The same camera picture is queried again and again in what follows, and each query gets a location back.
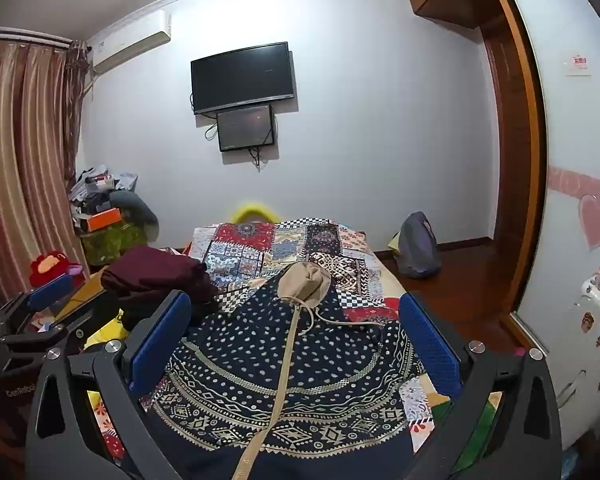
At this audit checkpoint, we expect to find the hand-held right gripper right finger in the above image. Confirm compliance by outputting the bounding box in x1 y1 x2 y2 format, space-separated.
399 290 564 480

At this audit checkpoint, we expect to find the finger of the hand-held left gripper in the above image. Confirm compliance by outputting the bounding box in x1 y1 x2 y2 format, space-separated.
0 302 116 356
0 274 76 331

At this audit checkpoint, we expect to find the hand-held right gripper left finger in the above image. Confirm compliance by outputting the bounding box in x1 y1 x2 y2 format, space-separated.
25 290 192 480

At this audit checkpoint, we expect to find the navy patterned hooded garment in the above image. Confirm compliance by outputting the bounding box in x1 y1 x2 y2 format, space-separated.
140 260 431 480

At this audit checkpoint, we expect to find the red plush toy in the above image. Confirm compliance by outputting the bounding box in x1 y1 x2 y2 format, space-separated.
29 250 83 286

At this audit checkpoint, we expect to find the brown cardboard box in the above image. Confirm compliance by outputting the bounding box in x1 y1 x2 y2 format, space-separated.
55 270 108 321

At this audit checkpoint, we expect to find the yellow cloth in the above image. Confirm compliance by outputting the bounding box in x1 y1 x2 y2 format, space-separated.
85 315 131 356

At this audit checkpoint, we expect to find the maroon folded garment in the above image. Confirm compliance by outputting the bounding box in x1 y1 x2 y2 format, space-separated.
101 246 220 307

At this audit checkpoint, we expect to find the green patterned cloth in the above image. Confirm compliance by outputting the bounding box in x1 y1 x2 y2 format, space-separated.
80 225 148 266

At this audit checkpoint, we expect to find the orange box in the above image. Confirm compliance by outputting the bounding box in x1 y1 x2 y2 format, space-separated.
80 208 123 232

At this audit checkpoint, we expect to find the pile of papers and boxes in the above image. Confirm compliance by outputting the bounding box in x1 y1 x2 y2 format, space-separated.
69 165 140 221

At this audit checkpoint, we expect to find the grey pillow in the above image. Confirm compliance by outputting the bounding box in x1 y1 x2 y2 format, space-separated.
109 190 160 241

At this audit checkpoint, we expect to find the patchwork bed blanket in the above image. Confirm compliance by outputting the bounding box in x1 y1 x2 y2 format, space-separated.
87 217 503 471

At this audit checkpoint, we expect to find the striped brown curtain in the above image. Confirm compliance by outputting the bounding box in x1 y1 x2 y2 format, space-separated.
0 37 91 306

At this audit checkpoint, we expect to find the white appliance with stickers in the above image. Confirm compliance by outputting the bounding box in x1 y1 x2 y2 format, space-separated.
550 272 600 451

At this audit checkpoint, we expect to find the yellow plastic object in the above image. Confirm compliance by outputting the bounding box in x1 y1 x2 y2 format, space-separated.
230 200 280 223

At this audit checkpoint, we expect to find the wooden door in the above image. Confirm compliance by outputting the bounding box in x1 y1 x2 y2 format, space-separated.
481 25 523 256

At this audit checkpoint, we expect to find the white air conditioner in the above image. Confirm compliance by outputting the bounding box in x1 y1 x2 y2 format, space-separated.
91 10 173 73

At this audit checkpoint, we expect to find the wooden door frame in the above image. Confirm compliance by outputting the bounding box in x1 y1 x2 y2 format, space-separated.
477 0 551 356

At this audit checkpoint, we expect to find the pink heart wall sticker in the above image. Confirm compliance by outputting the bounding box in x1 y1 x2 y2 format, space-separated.
547 162 600 251

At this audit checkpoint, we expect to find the dark wall-mounted box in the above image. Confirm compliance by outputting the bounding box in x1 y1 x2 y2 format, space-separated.
216 104 277 153

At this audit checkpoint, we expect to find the black wall television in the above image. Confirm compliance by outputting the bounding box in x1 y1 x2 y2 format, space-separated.
190 42 296 115

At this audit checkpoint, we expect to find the small white wall sticker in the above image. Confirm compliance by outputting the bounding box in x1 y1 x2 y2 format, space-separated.
564 52 595 77

